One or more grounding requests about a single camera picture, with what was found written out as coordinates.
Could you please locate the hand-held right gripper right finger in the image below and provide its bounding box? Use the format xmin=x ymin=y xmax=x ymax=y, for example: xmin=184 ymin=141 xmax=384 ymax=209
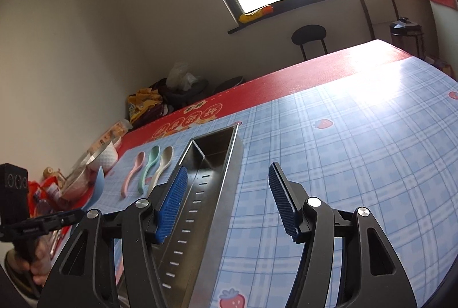
xmin=268 ymin=161 xmax=418 ymax=308

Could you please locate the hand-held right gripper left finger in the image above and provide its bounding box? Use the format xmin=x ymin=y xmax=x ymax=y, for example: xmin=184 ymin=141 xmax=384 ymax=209
xmin=37 ymin=166 xmax=189 ymax=308

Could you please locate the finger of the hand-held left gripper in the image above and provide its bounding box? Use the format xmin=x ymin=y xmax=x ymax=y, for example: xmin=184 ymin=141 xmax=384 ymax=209
xmin=21 ymin=209 xmax=86 ymax=241

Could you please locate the stainless steel utensil tray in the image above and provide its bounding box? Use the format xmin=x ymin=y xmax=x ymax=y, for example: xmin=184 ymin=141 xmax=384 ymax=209
xmin=114 ymin=125 xmax=245 ymax=308

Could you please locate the beige spoon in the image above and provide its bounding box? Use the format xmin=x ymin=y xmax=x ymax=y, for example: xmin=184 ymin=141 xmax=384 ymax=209
xmin=148 ymin=146 xmax=174 ymax=192

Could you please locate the pink spoon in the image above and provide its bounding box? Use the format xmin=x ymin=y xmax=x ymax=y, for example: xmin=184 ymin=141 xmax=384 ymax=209
xmin=121 ymin=151 xmax=145 ymax=198

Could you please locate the person's left forearm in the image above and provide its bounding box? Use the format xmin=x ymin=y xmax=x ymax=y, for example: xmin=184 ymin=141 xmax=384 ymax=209
xmin=3 ymin=249 xmax=36 ymax=299

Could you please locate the person's left hand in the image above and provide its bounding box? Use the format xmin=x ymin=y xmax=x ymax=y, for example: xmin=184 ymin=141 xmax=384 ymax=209
xmin=29 ymin=237 xmax=55 ymax=286

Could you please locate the red snack packet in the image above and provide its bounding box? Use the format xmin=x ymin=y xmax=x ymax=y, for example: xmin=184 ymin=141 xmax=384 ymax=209
xmin=29 ymin=176 xmax=63 ymax=219

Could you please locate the tan snack packet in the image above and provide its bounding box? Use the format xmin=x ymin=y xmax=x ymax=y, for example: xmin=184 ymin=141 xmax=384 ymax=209
xmin=43 ymin=167 xmax=65 ymax=183

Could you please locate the clear glass bowl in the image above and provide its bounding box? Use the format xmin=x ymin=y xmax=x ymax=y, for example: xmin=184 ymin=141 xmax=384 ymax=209
xmin=59 ymin=151 xmax=99 ymax=201

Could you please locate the green spoon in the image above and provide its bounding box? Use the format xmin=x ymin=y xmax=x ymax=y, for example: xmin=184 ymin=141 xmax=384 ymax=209
xmin=138 ymin=145 xmax=160 ymax=195

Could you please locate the blue plaid tablecloth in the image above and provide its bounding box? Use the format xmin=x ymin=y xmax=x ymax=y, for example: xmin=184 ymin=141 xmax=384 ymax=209
xmin=89 ymin=56 xmax=458 ymax=308

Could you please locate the white dimpled bowl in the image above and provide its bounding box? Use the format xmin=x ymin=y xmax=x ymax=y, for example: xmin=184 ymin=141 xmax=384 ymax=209
xmin=88 ymin=142 xmax=119 ymax=173

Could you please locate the printed cardboard box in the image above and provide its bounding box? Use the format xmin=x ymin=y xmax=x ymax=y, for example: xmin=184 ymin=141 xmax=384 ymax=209
xmin=88 ymin=119 xmax=129 ymax=155

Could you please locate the yellow printed bag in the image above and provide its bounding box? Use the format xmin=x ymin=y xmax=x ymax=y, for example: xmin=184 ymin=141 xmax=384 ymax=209
xmin=128 ymin=88 xmax=165 ymax=128

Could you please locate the dark cloth pile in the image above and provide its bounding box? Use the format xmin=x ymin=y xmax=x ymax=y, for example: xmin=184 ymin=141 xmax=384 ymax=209
xmin=148 ymin=77 xmax=210 ymax=116

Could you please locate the clear plastic bag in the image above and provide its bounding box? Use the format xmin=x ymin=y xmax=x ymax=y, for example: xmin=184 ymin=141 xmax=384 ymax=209
xmin=166 ymin=61 xmax=197 ymax=90

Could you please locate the grey basin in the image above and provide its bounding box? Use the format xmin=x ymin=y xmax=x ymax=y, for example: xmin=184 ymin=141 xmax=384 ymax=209
xmin=213 ymin=76 xmax=247 ymax=94

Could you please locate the black round chair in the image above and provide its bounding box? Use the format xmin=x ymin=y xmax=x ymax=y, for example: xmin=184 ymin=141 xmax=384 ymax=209
xmin=291 ymin=24 xmax=329 ymax=62

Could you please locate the yellow object on sill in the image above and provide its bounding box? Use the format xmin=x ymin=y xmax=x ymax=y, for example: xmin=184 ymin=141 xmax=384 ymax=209
xmin=238 ymin=5 xmax=274 ymax=23

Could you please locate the brown cardboard box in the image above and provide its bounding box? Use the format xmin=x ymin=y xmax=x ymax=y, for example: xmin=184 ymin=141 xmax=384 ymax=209
xmin=427 ymin=56 xmax=453 ymax=74

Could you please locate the black pressure cooker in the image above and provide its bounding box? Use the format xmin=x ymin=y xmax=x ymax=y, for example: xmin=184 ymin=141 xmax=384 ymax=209
xmin=389 ymin=17 xmax=426 ymax=60

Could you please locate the dark metal frame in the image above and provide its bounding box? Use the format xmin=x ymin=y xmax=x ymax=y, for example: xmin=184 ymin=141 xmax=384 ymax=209
xmin=360 ymin=0 xmax=399 ymax=40

